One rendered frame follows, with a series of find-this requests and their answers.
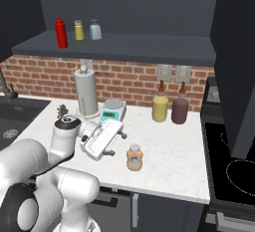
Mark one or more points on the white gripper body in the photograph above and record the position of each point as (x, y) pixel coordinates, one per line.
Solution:
(101, 139)

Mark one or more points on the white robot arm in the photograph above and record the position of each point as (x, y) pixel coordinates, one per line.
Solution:
(23, 163)

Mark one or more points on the orange condiment bottle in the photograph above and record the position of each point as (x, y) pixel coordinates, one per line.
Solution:
(134, 159)

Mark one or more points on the yellow oil bottle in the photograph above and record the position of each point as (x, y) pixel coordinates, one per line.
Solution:
(160, 108)

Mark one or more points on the dark purple vinegar bottle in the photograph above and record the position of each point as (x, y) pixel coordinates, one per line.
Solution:
(180, 110)

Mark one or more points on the dark grey cabinet shelf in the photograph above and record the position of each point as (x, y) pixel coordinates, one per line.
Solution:
(132, 48)

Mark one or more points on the pale blue shaker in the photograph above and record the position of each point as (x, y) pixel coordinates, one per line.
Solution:
(95, 31)

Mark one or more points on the yellow shaker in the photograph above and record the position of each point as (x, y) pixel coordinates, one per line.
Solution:
(79, 32)

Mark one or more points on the red ketchup bottle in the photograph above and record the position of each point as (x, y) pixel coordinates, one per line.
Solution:
(61, 33)

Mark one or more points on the dark grey cabinet door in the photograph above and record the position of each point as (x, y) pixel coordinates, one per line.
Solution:
(16, 20)
(237, 60)

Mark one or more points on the teal kitchen scale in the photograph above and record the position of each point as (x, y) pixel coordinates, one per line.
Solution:
(113, 110)

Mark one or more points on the grey dishwasher front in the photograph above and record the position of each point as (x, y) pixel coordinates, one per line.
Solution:
(113, 217)

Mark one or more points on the dark grey cupboard door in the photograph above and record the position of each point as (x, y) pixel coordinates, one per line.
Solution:
(169, 214)

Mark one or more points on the black sink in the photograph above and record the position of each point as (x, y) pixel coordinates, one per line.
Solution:
(16, 119)

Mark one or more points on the black stove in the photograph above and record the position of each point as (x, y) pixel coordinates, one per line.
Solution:
(219, 176)

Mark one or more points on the black tap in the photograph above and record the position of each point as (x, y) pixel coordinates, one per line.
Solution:
(8, 88)

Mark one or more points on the grey wall socket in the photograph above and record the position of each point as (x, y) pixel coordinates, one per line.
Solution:
(86, 62)
(183, 73)
(164, 72)

